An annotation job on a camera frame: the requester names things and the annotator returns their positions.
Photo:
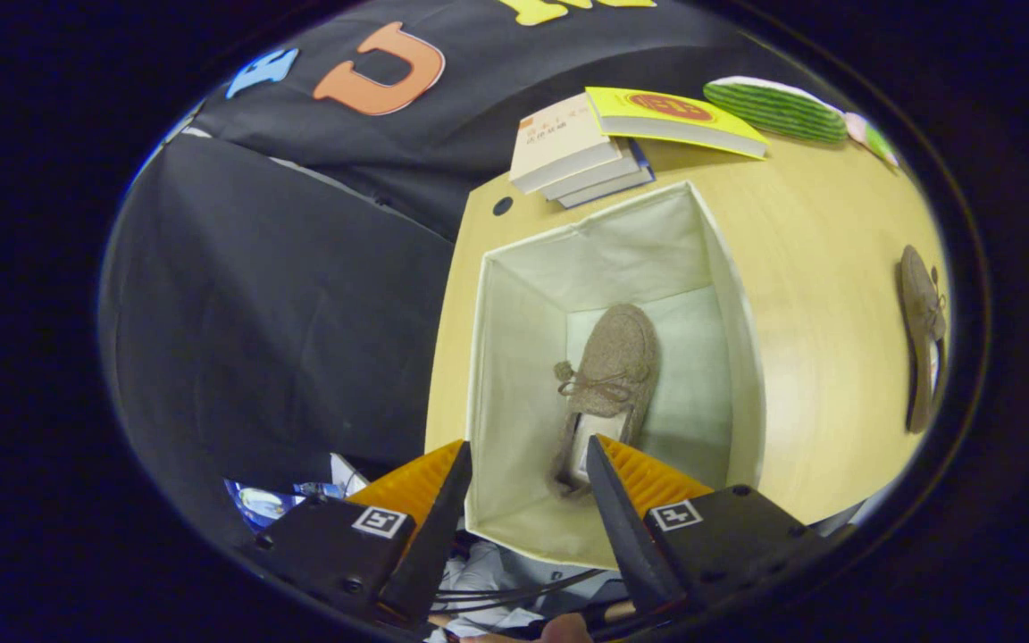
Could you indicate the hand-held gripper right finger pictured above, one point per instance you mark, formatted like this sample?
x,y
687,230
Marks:
x,y
626,536

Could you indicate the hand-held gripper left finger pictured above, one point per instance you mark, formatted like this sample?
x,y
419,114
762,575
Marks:
x,y
434,536

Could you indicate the brown fuzzy shoe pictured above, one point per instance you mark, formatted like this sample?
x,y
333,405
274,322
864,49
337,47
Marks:
x,y
918,321
613,357

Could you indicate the foldable fabric storage box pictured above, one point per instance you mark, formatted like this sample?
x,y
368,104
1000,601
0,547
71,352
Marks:
x,y
523,375

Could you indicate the white paper sheet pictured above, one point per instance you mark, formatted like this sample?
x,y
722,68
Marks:
x,y
347,473

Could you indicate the blue printed packet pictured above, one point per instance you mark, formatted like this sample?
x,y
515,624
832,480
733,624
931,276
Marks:
x,y
260,505

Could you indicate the blue cover book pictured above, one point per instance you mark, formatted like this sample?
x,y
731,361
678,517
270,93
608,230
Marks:
x,y
617,186

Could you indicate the white cover book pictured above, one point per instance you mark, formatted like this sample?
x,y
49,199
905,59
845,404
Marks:
x,y
599,177

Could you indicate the beige cover book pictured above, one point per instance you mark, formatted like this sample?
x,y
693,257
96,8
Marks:
x,y
559,138

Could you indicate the yellow book with red oval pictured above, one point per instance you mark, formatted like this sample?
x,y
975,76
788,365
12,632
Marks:
x,y
675,112

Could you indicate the watermelon slice plush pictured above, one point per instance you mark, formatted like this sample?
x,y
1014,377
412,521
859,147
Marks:
x,y
778,109

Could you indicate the green and pink plush toy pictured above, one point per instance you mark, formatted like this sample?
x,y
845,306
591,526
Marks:
x,y
872,138

